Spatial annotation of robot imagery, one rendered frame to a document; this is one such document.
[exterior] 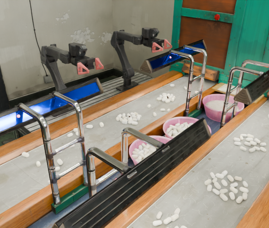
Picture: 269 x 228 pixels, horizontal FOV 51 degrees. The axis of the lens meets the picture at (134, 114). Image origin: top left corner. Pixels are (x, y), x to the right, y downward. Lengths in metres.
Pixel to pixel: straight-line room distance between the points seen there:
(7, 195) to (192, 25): 1.72
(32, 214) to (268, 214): 0.90
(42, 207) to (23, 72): 2.54
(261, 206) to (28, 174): 0.99
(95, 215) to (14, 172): 0.79
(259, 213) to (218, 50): 1.35
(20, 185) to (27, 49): 2.42
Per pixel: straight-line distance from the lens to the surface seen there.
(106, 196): 0.72
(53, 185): 1.20
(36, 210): 1.24
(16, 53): 3.54
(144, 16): 3.75
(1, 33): 3.43
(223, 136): 1.61
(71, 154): 1.47
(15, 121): 1.14
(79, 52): 1.62
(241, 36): 2.16
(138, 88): 2.08
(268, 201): 1.29
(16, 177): 1.40
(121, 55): 2.27
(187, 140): 0.94
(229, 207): 1.25
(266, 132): 1.79
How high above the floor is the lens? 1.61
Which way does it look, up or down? 29 degrees down
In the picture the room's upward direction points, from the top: 1 degrees clockwise
